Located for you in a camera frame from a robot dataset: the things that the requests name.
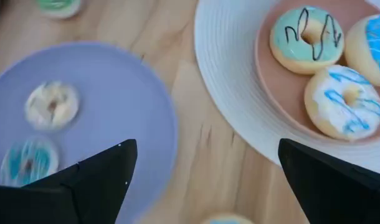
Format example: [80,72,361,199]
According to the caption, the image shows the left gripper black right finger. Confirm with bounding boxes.
[277,138,380,224]

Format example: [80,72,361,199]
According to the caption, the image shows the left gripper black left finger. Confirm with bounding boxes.
[0,138,138,224]

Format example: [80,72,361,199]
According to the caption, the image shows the small light blue donut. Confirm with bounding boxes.
[0,136,60,188]

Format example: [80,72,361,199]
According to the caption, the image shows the large white blue-drizzled donut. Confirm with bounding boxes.
[303,64,380,141]

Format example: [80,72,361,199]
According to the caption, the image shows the small cream iced donut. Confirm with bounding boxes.
[24,80,80,131]

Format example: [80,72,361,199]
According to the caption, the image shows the large blue iced donut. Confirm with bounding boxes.
[199,213,256,224]
[344,12,380,91]

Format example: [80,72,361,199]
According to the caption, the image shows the large green black-drizzled donut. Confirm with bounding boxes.
[269,5,346,75]

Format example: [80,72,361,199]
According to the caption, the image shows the purple plate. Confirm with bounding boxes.
[0,40,179,224]

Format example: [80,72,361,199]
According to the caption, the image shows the pink plate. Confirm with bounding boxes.
[254,0,380,146]

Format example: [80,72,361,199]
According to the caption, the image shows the large white plate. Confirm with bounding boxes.
[193,0,380,177]

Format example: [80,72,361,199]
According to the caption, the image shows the small green iced donut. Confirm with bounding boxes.
[34,0,83,20]

